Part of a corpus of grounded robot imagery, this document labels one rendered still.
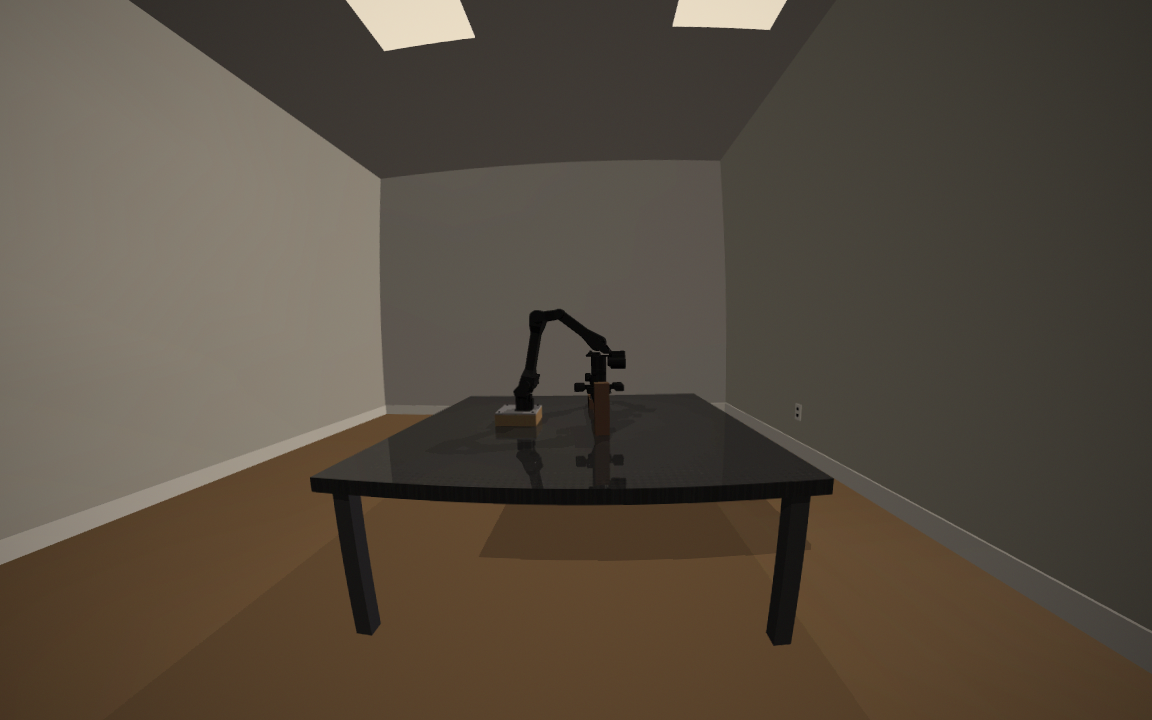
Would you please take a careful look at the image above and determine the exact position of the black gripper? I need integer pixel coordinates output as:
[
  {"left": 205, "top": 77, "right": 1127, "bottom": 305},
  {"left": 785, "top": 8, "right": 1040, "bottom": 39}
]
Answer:
[{"left": 574, "top": 369, "right": 624, "bottom": 402}]

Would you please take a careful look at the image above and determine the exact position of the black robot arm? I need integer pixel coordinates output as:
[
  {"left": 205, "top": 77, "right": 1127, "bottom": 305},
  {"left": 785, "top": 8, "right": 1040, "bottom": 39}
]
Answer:
[{"left": 513, "top": 309, "right": 626, "bottom": 412}]

